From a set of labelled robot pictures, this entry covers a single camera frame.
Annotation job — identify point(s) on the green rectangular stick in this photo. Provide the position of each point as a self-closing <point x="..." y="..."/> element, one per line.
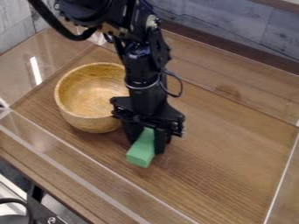
<point x="141" y="150"/>

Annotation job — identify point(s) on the clear acrylic corner bracket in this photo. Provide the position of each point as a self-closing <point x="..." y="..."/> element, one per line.
<point x="96" y="37"/>

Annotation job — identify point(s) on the clear acrylic tray wall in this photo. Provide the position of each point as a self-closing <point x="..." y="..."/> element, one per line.
<point x="93" y="191"/>

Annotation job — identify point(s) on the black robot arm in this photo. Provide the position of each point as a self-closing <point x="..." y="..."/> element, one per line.
<point x="132" y="28"/>

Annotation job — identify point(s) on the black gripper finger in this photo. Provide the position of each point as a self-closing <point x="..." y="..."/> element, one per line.
<point x="161" y="139"/>
<point x="132" y="130"/>

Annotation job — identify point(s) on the wooden bowl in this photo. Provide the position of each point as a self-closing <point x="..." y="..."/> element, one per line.
<point x="81" y="95"/>

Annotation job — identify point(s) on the black table frame bracket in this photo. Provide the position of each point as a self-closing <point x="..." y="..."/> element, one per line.
<point x="41" y="213"/>

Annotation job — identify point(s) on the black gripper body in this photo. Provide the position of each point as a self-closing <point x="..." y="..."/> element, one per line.
<point x="147" y="107"/>

